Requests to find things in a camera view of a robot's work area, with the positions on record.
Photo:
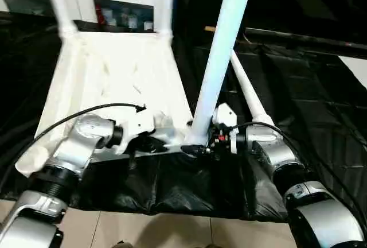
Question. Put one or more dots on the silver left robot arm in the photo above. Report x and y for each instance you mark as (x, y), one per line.
(74, 150)

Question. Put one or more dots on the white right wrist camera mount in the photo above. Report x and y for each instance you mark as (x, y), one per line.
(225, 116)

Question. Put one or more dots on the white plastic table leg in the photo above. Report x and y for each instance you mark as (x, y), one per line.
(166, 4)
(62, 4)
(249, 87)
(221, 41)

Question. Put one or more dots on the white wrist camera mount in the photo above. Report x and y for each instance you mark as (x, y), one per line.
(137, 121)
(225, 116)

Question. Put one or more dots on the dark left robot foot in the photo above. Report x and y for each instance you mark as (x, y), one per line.
(121, 245)

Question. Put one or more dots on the black plastic mat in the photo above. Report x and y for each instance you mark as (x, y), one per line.
(321, 133)

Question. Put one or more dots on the small bottles behind glass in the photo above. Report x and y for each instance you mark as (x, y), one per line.
(123, 17)

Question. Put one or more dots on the dark metal rail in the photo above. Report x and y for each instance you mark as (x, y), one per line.
(304, 38)

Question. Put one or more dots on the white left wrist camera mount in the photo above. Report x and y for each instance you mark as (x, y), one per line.
(137, 121)

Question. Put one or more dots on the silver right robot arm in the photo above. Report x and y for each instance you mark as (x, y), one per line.
(287, 162)

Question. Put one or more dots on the small tan tag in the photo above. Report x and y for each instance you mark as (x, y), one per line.
(210, 28)

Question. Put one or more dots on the white plastic table top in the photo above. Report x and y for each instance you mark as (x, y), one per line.
(114, 70)

